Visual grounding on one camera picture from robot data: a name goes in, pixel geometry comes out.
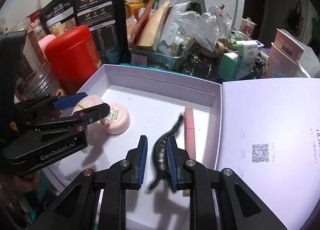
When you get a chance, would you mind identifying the pink round compact gold stripe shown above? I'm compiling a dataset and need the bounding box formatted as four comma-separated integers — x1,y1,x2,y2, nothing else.
72,95,103,113

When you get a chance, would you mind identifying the pink round compact with label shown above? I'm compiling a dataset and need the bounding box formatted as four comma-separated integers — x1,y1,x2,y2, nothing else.
100,104,130,135

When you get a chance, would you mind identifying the black hair claw clip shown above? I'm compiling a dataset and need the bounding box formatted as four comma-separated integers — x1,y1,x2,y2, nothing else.
149,114,184,192

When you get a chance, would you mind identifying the pink lipstick tube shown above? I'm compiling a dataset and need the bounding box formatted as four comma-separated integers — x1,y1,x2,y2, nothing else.
182,106,197,197

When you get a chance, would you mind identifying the short clear lid brown jar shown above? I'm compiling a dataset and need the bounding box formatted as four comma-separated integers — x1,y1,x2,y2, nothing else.
15,66,67,101

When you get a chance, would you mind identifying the red cylindrical canister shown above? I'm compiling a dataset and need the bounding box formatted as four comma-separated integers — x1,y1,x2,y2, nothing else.
44,25,101,95

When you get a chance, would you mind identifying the tall brown spice jar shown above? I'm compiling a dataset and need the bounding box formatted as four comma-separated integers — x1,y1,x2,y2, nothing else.
27,9,48,67

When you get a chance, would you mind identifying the lavender open gift box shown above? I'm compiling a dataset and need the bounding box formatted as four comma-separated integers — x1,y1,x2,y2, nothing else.
44,65,319,229

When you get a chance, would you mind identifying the black snack pouch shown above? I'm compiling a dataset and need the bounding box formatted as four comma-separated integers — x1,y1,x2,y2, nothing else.
40,0,131,64

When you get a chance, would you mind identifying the red foil snack bag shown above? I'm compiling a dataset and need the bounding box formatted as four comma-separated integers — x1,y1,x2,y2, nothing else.
132,0,154,45

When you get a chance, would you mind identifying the green white medicine box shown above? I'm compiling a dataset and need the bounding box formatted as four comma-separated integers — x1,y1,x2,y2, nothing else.
218,40,259,82

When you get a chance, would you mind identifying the pink paper cups stack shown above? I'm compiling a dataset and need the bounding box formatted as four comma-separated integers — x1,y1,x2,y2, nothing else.
262,29,305,78

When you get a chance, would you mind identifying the clear crumpled plastic bag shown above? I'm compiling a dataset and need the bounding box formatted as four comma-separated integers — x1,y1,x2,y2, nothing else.
174,5,233,52

